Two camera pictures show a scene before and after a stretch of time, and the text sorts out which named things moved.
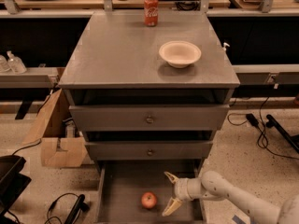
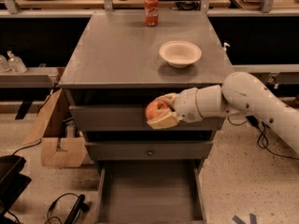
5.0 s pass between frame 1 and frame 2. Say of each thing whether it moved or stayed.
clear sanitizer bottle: stayed
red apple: moved
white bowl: stayed
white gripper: moved
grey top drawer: stayed
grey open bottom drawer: stayed
